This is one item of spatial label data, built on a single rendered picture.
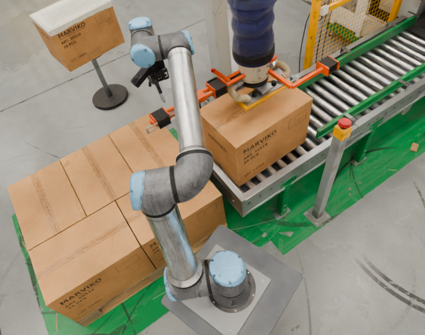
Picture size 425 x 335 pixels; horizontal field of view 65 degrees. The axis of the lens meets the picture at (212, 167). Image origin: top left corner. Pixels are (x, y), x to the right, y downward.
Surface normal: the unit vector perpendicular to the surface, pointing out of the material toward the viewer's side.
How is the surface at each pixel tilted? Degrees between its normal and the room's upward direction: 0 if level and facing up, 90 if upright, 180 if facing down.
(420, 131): 0
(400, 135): 0
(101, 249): 0
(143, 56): 90
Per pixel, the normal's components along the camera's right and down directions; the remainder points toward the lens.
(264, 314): -0.11, -0.59
